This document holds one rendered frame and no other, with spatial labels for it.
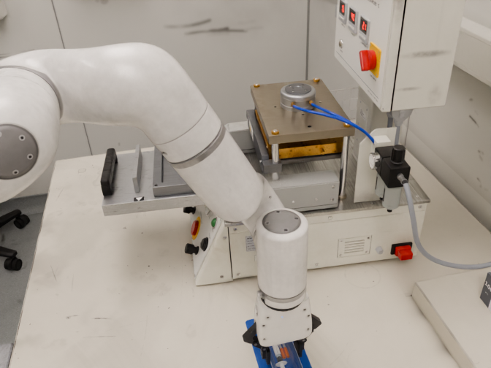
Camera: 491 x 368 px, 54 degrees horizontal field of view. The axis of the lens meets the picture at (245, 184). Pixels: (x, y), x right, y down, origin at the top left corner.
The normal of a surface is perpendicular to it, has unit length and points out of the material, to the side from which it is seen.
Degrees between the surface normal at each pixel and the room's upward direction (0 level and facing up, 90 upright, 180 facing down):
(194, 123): 78
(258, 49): 90
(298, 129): 0
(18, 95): 30
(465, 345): 0
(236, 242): 90
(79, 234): 0
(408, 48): 90
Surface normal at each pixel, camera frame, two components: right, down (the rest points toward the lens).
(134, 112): 0.11, 0.75
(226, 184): 0.31, 0.48
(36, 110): 0.79, -0.45
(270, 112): -0.04, -0.83
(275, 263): -0.31, 0.54
